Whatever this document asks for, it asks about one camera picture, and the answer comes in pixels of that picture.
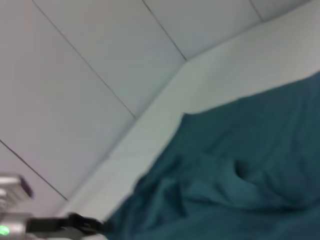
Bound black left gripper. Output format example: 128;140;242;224
25;213;115;236

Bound teal t-shirt with cream print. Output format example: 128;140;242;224
104;71;320;240

